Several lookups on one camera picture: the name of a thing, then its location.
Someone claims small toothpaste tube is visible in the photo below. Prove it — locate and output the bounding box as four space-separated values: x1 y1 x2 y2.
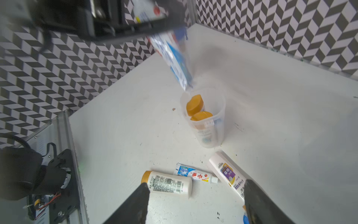
175 163 219 184
149 27 193 91

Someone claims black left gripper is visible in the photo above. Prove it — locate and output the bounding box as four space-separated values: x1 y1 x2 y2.
28 1 185 43

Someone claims aluminium front rail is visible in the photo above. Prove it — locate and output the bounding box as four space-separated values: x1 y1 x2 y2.
26 110 89 224

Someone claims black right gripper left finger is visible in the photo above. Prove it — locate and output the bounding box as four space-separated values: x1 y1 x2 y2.
104 183 150 224

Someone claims blue toothbrush upper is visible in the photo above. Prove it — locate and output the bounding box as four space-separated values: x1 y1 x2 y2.
243 206 249 224

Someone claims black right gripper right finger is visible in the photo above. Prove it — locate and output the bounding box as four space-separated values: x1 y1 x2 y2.
244 179 294 224

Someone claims shampoo bottle gold cap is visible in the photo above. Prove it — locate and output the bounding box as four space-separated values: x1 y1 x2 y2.
208 151 251 207
186 94 205 117
141 170 193 199
190 111 213 121

